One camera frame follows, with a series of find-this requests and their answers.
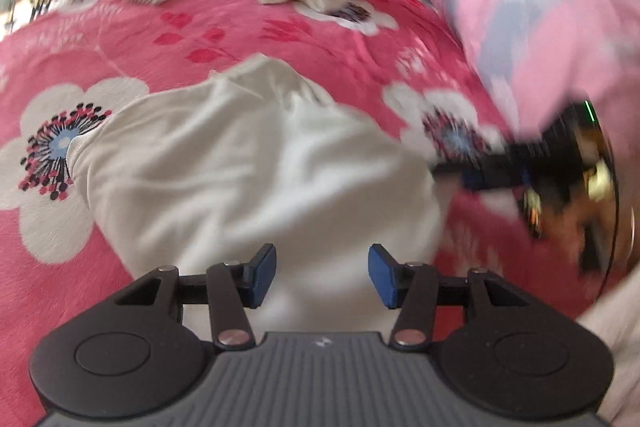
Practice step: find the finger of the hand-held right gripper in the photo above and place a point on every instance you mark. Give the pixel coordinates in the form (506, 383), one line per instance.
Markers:
(492, 169)

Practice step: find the pink floral blanket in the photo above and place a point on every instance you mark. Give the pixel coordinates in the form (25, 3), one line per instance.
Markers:
(150, 42)

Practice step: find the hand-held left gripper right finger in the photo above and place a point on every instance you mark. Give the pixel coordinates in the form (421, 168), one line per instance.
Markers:
(382, 277)

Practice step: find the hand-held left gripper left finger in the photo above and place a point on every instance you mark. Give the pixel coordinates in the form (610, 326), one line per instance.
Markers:
(262, 277)

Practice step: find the person's right forearm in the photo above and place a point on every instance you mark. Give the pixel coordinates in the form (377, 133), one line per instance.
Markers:
(525, 7)

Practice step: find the white ribbed-cuff garment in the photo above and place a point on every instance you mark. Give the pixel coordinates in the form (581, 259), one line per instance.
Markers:
(225, 182)

